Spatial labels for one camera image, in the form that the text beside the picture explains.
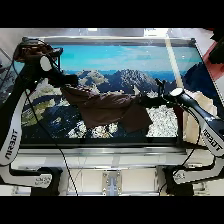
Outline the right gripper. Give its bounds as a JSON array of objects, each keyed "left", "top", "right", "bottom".
[{"left": 138, "top": 94, "right": 168, "bottom": 109}]

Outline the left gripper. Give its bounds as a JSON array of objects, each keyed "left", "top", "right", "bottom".
[{"left": 49, "top": 68, "right": 80, "bottom": 89}]

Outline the brown shirt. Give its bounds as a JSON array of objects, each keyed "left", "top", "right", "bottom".
[{"left": 59, "top": 83, "right": 154, "bottom": 135}]

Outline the rust brown garment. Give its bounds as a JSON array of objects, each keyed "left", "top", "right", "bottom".
[{"left": 13, "top": 42, "right": 64, "bottom": 64}]

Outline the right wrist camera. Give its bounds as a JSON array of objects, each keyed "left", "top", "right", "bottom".
[{"left": 154, "top": 78, "right": 167, "bottom": 98}]

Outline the black cable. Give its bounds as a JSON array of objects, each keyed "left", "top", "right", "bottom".
[
  {"left": 13, "top": 59, "right": 79, "bottom": 197},
  {"left": 159, "top": 114, "right": 205, "bottom": 197}
]

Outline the silver frame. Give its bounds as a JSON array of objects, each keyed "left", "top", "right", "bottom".
[{"left": 11, "top": 35, "right": 214, "bottom": 197}]

